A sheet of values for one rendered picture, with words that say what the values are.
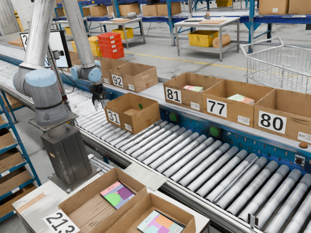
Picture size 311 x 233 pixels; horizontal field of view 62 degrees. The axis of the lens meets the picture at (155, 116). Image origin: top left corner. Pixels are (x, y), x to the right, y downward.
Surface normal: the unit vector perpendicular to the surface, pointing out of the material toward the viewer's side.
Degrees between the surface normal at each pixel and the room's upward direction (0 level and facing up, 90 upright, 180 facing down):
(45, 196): 0
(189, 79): 90
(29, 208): 0
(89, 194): 89
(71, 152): 90
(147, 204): 90
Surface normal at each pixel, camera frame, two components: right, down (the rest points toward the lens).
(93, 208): -0.15, -0.88
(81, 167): 0.73, 0.22
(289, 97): -0.71, 0.41
